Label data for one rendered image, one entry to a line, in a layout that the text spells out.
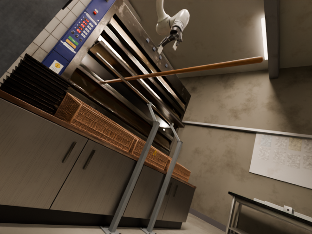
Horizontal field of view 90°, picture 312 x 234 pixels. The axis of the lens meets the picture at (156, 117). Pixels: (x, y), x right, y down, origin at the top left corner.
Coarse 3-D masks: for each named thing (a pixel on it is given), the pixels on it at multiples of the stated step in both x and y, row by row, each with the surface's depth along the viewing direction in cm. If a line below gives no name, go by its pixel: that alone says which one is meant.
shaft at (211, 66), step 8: (216, 64) 89; (224, 64) 86; (232, 64) 83; (240, 64) 81; (248, 64) 79; (160, 72) 118; (168, 72) 112; (176, 72) 108; (184, 72) 104; (112, 80) 162; (120, 80) 153
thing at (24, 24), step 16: (0, 0) 41; (16, 0) 43; (32, 0) 46; (48, 0) 49; (64, 0) 52; (0, 16) 41; (16, 16) 44; (32, 16) 46; (48, 16) 49; (0, 32) 42; (16, 32) 44; (32, 32) 47; (0, 48) 42; (16, 48) 44; (0, 64) 42
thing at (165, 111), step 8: (96, 48) 155; (104, 48) 152; (104, 56) 162; (112, 56) 159; (112, 64) 169; (120, 64) 166; (128, 72) 175; (128, 80) 188; (136, 80) 184; (136, 88) 199; (144, 88) 194; (144, 96) 210; (152, 96) 205; (160, 104) 219; (168, 112) 233; (176, 120) 249
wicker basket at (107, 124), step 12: (72, 96) 128; (60, 108) 129; (72, 108) 112; (84, 108) 107; (72, 120) 102; (96, 120) 113; (108, 120) 171; (96, 132) 114; (108, 132) 168; (120, 132) 130; (120, 144) 130
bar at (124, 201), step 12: (156, 108) 178; (156, 120) 152; (168, 120) 195; (180, 144) 178; (144, 156) 137; (132, 180) 130; (168, 180) 165; (120, 204) 124; (156, 204) 158; (120, 216) 122; (156, 216) 155; (108, 228) 121; (144, 228) 154
